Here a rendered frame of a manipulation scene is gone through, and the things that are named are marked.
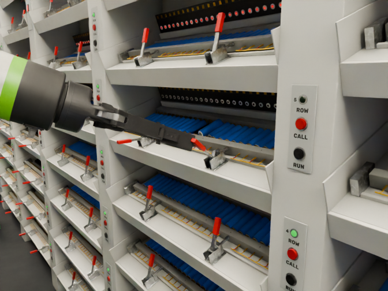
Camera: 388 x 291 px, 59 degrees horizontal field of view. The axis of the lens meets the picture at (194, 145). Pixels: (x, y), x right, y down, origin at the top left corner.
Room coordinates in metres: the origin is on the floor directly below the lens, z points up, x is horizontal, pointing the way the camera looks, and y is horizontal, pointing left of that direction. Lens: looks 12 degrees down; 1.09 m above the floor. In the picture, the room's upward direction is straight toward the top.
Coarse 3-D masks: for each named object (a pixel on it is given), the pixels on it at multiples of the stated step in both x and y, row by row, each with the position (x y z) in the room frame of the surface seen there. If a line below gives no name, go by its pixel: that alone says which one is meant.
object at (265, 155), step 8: (200, 136) 0.75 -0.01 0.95; (208, 144) 0.72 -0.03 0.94; (216, 144) 0.70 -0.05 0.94; (224, 144) 0.68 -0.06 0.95; (232, 144) 0.67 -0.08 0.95; (240, 144) 0.66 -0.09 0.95; (224, 152) 0.69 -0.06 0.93; (232, 152) 0.67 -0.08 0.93; (240, 152) 0.65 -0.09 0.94; (248, 152) 0.63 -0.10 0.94; (256, 152) 0.61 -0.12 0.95; (264, 152) 0.60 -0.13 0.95; (272, 152) 0.59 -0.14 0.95; (240, 160) 0.63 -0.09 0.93; (256, 160) 0.62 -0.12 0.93; (264, 160) 0.60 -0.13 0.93; (272, 160) 0.59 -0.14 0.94
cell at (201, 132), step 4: (216, 120) 0.79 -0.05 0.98; (220, 120) 0.79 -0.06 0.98; (212, 124) 0.78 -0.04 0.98; (216, 124) 0.78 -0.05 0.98; (220, 124) 0.79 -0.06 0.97; (204, 128) 0.76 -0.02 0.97; (208, 128) 0.77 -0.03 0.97; (212, 128) 0.77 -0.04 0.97; (216, 128) 0.78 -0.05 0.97; (200, 132) 0.76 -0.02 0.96; (204, 132) 0.76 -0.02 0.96; (208, 132) 0.76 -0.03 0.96
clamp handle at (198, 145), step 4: (192, 140) 0.61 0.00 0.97; (196, 140) 0.60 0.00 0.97; (196, 144) 0.60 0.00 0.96; (200, 144) 0.61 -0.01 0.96; (200, 148) 0.61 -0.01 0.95; (204, 148) 0.62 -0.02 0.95; (204, 152) 0.63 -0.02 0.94; (208, 152) 0.63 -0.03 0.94; (212, 152) 0.65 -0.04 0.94; (212, 156) 0.64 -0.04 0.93
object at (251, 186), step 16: (128, 112) 1.03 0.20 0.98; (144, 112) 1.06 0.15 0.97; (224, 112) 0.84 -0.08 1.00; (240, 112) 0.80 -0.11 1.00; (256, 112) 0.76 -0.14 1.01; (272, 112) 0.73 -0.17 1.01; (112, 144) 0.98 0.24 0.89; (128, 144) 0.90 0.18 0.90; (144, 160) 0.85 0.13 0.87; (160, 160) 0.77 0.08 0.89; (176, 160) 0.72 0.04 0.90; (192, 160) 0.70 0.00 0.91; (176, 176) 0.74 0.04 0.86; (192, 176) 0.69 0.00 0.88; (208, 176) 0.64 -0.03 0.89; (224, 176) 0.60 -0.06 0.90; (240, 176) 0.59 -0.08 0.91; (256, 176) 0.57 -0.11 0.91; (272, 176) 0.51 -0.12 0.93; (224, 192) 0.62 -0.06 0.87; (240, 192) 0.58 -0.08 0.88; (256, 192) 0.54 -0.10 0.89; (272, 192) 0.51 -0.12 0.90
